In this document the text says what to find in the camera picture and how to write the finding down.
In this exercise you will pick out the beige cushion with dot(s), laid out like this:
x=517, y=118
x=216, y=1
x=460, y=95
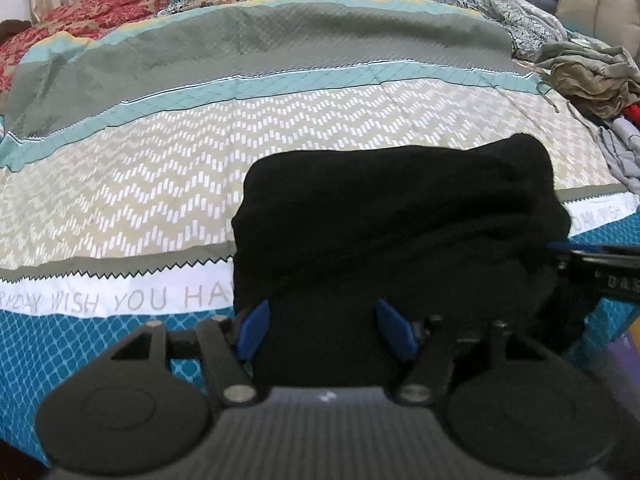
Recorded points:
x=600, y=0

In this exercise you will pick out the red cloth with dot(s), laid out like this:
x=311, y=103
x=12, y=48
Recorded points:
x=634, y=112

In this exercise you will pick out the dark wooden headboard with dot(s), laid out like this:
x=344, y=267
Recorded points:
x=12, y=29

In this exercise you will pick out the red floral quilt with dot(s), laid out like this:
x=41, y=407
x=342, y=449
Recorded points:
x=90, y=15

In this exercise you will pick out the grey garment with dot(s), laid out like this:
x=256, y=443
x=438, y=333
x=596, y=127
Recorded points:
x=622, y=152

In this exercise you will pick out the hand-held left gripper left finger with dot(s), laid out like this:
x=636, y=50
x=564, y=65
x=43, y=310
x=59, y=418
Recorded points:
x=252, y=330

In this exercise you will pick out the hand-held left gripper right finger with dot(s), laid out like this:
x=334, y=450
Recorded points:
x=397, y=331

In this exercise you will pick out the black pants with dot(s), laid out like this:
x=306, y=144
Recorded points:
x=400, y=220

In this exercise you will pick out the zigzag patterned bedspread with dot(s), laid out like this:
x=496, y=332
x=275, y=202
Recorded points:
x=175, y=160

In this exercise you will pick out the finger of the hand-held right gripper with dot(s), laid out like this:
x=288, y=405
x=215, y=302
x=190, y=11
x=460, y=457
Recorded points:
x=590, y=251

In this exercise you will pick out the purple mat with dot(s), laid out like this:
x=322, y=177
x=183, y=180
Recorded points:
x=627, y=355

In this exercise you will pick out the olive clothes pile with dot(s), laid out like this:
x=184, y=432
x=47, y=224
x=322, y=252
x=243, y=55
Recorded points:
x=590, y=77

